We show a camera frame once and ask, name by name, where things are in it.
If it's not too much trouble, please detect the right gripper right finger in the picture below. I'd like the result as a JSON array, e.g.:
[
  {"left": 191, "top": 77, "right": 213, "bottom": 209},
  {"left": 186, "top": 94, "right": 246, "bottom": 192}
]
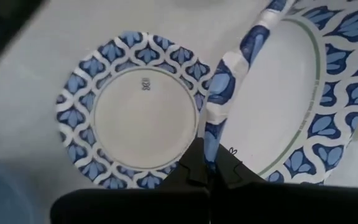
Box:
[{"left": 209, "top": 146, "right": 358, "bottom": 224}]

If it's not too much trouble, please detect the blue plastic bowl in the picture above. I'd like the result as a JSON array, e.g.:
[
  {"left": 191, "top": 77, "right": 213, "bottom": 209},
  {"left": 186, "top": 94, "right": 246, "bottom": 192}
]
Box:
[{"left": 0, "top": 154, "right": 43, "bottom": 224}]

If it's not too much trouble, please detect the blue patterned paper plate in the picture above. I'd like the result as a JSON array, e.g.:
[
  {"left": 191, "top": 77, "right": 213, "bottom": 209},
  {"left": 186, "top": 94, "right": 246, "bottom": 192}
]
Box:
[{"left": 197, "top": 0, "right": 358, "bottom": 187}]

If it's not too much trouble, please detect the large white bottom bowl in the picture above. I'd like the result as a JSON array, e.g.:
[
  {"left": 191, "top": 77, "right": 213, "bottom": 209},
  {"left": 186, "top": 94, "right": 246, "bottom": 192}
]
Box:
[{"left": 55, "top": 30, "right": 214, "bottom": 190}]

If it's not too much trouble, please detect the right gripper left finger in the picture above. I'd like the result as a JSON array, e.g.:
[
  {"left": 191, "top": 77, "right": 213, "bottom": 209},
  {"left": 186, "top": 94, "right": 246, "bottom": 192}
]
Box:
[{"left": 50, "top": 138, "right": 211, "bottom": 224}]

